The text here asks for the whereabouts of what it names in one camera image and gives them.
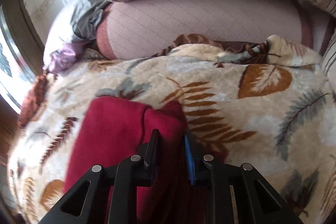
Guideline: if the dark red fleece garment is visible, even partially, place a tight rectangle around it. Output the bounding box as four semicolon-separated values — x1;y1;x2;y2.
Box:
62;96;228;224

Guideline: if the cream leaf-pattern plush blanket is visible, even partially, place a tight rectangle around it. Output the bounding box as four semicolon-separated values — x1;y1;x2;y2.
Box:
7;35;335;223

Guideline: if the orange floral cloth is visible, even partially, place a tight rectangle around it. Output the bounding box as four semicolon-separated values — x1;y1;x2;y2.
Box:
17;74;48;129

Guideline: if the purple floral cloth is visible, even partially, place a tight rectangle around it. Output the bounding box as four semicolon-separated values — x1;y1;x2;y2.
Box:
43;42;88;74

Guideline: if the grey-blue cloth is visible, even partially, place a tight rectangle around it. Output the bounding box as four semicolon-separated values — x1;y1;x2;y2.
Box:
70;0;110;40

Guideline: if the striped floral pillow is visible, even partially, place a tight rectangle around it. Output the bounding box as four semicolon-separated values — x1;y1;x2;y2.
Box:
321;31;336;89

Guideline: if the window with frame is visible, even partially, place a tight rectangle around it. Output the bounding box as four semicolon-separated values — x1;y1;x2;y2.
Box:
1;0;45;114

